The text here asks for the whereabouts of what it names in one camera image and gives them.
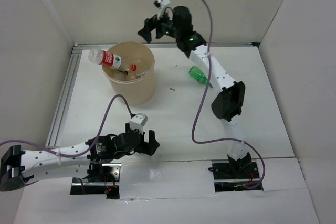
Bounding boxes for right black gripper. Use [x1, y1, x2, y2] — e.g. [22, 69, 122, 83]
[138, 6, 181, 43]

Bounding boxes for blue label water bottle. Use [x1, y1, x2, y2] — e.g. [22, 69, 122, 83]
[135, 59, 150, 78]

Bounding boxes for black label clear bottle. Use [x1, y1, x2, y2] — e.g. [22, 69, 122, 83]
[112, 70, 128, 81]

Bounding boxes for red label bottle red cap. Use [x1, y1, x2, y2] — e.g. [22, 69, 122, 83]
[88, 49, 137, 71]

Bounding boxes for green plastic bottle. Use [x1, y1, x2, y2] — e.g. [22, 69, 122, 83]
[188, 65, 207, 85]

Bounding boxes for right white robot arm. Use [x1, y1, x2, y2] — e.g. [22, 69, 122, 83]
[138, 6, 246, 144]

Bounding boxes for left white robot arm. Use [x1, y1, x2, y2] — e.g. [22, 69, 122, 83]
[1, 124, 160, 191]

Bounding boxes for beige round bin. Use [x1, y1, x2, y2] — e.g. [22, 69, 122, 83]
[102, 41, 155, 105]

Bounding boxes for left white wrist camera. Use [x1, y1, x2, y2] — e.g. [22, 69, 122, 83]
[129, 113, 148, 134]

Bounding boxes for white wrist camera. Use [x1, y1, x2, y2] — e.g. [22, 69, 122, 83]
[154, 0, 171, 19]
[129, 113, 148, 134]

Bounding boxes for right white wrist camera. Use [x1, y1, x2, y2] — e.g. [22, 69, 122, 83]
[154, 0, 171, 19]

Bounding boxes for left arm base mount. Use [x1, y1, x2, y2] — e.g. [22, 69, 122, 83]
[70, 163, 121, 199]

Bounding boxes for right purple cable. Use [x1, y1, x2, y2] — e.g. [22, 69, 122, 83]
[162, 0, 266, 190]

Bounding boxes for purple cable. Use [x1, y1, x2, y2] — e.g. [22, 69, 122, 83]
[162, 0, 266, 190]
[0, 94, 134, 195]

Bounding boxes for aluminium frame rail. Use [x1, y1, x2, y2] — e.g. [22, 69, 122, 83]
[46, 44, 264, 148]

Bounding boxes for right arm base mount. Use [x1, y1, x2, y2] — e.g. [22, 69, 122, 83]
[208, 153, 263, 193]

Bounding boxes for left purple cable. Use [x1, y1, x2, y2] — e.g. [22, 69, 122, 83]
[0, 94, 134, 195]

